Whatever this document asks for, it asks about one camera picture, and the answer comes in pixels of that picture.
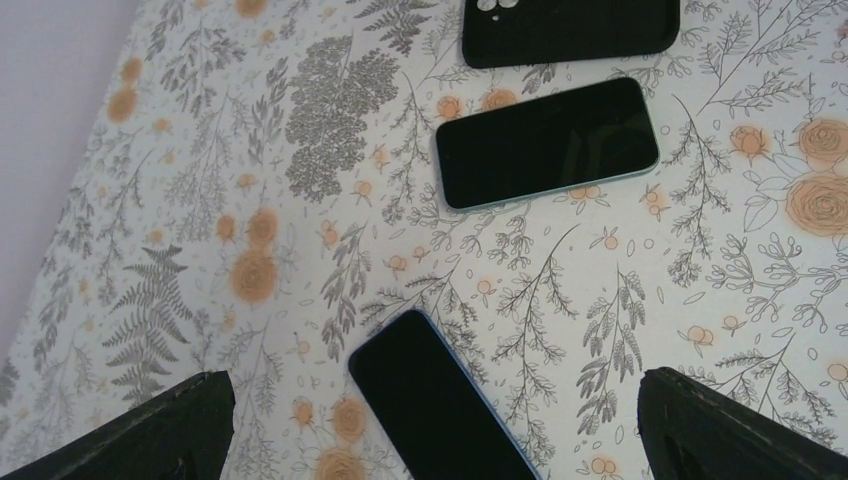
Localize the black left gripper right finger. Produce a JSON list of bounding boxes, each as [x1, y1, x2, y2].
[[637, 367, 847, 479]]

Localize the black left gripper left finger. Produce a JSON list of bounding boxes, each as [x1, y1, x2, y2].
[[4, 370, 236, 479]]

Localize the black phone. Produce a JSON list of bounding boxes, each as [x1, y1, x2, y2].
[[348, 309, 539, 479]]

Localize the dark green smartphone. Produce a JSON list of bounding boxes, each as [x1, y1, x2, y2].
[[435, 77, 660, 210]]

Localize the black phone case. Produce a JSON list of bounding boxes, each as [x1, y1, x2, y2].
[[461, 0, 681, 69]]

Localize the floral patterned table mat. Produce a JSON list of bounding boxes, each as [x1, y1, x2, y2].
[[1, 1, 847, 479]]

